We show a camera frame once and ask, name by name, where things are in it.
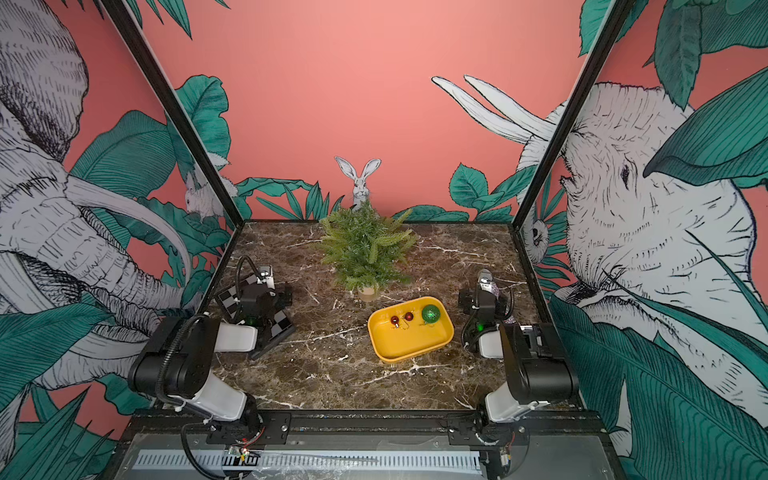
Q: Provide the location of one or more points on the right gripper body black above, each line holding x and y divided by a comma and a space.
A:
482, 306

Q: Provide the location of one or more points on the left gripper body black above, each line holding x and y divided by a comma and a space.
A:
258, 306

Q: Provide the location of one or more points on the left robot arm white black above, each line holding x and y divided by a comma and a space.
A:
176, 364

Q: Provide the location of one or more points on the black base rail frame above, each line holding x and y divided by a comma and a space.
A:
541, 445

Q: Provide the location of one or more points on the small green christmas tree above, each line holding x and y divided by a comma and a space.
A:
366, 249

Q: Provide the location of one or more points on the green glitter ball ornament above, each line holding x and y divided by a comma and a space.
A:
430, 314

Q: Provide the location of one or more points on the checkerboard calibration board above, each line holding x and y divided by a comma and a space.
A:
268, 337

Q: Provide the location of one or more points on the white slotted cable duct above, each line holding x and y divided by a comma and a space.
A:
465, 462

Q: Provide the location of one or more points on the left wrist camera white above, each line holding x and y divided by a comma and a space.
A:
266, 276

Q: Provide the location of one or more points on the yellow plastic tray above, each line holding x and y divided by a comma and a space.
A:
410, 339

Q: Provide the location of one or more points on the purple glitter toy microphone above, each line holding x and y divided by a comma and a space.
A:
485, 282

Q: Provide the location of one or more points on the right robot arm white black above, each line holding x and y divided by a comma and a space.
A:
536, 369

